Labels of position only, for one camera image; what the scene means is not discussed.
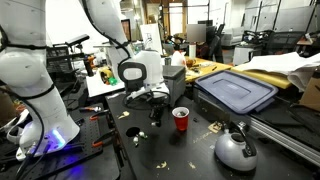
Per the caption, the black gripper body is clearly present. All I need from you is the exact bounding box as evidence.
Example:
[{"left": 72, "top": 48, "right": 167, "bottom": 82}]
[{"left": 148, "top": 97, "right": 167, "bottom": 113}]

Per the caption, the red plastic cup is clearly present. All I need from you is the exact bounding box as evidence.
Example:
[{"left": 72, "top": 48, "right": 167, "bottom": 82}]
[{"left": 171, "top": 106, "right": 190, "bottom": 132}]

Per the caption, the grey toaster oven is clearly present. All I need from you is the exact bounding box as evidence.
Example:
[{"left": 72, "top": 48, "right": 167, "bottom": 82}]
[{"left": 124, "top": 64, "right": 187, "bottom": 108}]

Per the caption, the large beige tape scrap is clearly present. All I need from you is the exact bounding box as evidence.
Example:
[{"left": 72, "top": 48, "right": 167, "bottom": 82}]
[{"left": 117, "top": 110, "right": 131, "bottom": 120}]

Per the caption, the black storage bin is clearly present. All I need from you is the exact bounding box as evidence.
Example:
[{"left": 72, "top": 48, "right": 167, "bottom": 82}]
[{"left": 192, "top": 84, "right": 254, "bottom": 126}]

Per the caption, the black clamp with orange tip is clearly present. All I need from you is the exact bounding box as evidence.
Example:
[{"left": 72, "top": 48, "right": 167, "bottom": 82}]
[
  {"left": 89, "top": 109, "right": 111, "bottom": 122},
  {"left": 91, "top": 129, "right": 118, "bottom": 149}
]

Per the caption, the yellow toy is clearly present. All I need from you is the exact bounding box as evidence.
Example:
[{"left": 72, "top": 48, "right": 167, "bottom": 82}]
[{"left": 99, "top": 66, "right": 114, "bottom": 85}]

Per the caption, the yellow wooden table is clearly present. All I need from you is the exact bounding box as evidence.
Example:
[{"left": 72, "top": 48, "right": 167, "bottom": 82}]
[{"left": 161, "top": 54, "right": 234, "bottom": 84}]

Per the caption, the white side table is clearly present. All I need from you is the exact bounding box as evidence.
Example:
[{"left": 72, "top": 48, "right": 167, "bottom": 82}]
[{"left": 85, "top": 68, "right": 126, "bottom": 98}]

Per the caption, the white paper roll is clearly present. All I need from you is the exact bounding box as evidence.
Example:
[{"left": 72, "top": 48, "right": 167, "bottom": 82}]
[{"left": 188, "top": 43, "right": 197, "bottom": 59}]

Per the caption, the white board with drawing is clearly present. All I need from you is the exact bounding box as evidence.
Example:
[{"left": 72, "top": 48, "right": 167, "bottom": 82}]
[{"left": 139, "top": 23, "right": 164, "bottom": 53}]

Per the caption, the black optical breadboard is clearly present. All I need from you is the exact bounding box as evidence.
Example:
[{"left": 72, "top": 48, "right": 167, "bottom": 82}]
[{"left": 0, "top": 106, "right": 121, "bottom": 180}]

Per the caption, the blue plastic bin lid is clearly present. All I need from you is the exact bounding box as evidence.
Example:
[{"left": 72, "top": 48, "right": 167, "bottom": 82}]
[{"left": 195, "top": 69, "right": 279, "bottom": 115}]

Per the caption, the orange black power drill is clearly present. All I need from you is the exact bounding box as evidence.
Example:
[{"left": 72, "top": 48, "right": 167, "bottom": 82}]
[{"left": 83, "top": 54, "right": 98, "bottom": 78}]

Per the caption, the grey computer monitor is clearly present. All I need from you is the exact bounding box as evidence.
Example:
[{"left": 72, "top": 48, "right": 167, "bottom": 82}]
[{"left": 186, "top": 23, "right": 208, "bottom": 45}]

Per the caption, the yellow foam board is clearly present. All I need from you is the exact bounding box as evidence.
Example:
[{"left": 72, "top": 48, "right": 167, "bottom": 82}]
[{"left": 230, "top": 64, "right": 294, "bottom": 90}]

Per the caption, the white paper sheets pile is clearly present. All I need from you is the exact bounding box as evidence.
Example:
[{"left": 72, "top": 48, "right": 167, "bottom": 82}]
[{"left": 238, "top": 51, "right": 320, "bottom": 93}]

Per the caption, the black mesh office chair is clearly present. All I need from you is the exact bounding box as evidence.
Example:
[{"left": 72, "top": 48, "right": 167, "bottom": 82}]
[{"left": 266, "top": 30, "right": 306, "bottom": 56}]

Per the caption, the brown cardboard box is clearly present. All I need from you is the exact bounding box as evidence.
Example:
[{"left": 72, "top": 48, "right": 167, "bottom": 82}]
[{"left": 299, "top": 71, "right": 320, "bottom": 113}]

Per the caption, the silver clamp with orange handle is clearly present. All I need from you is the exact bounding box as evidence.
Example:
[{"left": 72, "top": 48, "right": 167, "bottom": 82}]
[{"left": 78, "top": 105, "right": 103, "bottom": 114}]

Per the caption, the grey kettle with black handle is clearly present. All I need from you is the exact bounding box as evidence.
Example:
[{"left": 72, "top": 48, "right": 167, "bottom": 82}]
[{"left": 214, "top": 121, "right": 259, "bottom": 173}]

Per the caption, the black wire cart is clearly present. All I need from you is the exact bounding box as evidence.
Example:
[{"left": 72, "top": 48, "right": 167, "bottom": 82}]
[{"left": 38, "top": 44, "right": 86, "bottom": 94}]

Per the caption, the aluminium extrusion rail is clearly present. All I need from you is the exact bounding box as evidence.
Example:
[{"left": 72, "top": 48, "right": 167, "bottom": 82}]
[{"left": 249, "top": 116, "right": 320, "bottom": 168}]

